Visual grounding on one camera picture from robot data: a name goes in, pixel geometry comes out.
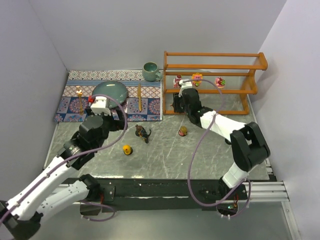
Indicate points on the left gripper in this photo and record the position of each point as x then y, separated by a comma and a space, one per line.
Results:
116, 120

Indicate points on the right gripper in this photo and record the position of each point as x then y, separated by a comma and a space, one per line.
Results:
178, 103

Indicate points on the pink bear strawberry cake toy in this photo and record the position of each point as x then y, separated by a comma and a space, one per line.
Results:
176, 81

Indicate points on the pink flower bear toy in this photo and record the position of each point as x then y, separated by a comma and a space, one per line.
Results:
196, 79

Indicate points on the brown-haired figure with dark creature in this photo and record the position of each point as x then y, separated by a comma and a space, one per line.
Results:
142, 133

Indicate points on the yellow duck toy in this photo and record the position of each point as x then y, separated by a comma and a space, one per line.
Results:
127, 150

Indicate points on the pink bear donut toy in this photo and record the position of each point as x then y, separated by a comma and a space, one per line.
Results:
220, 82

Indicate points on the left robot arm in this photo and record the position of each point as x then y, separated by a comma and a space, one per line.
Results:
23, 214

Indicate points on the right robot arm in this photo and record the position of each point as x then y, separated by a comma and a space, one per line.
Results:
248, 145

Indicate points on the orange wooden two-tier shelf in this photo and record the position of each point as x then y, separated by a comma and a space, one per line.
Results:
237, 69

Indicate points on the teal ceramic plate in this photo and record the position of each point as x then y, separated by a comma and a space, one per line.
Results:
114, 89

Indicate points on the patterned blue placemat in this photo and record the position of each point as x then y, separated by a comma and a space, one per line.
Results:
151, 95

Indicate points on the gold knife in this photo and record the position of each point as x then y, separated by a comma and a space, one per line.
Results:
139, 95

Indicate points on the teal ceramic mug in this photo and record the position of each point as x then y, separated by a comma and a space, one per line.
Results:
151, 72

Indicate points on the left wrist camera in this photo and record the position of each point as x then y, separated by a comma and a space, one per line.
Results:
99, 105

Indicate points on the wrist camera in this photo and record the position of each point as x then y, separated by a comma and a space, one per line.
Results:
185, 84
99, 105

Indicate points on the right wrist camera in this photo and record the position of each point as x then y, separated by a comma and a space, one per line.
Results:
185, 84

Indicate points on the black base frame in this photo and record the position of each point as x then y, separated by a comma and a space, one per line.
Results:
160, 194

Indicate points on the aluminium rail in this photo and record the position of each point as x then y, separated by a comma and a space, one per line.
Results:
262, 191

